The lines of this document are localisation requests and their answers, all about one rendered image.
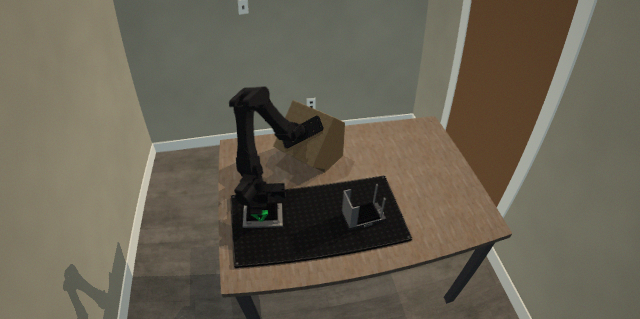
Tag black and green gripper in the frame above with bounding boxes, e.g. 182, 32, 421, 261
250, 195, 268, 222

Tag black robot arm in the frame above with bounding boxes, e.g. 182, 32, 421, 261
229, 86, 323, 206

